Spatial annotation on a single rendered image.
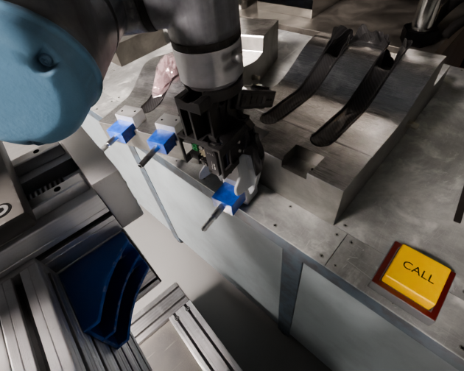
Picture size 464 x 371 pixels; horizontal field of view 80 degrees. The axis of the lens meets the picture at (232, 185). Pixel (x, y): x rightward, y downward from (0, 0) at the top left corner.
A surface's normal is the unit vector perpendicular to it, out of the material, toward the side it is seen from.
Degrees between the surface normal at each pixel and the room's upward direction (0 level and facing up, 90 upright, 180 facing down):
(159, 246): 0
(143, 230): 0
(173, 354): 0
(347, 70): 28
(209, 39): 90
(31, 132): 89
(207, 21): 90
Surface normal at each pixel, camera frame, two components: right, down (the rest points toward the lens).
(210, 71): 0.07, 0.74
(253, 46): -0.44, 0.56
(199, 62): -0.17, 0.75
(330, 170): -0.11, -0.65
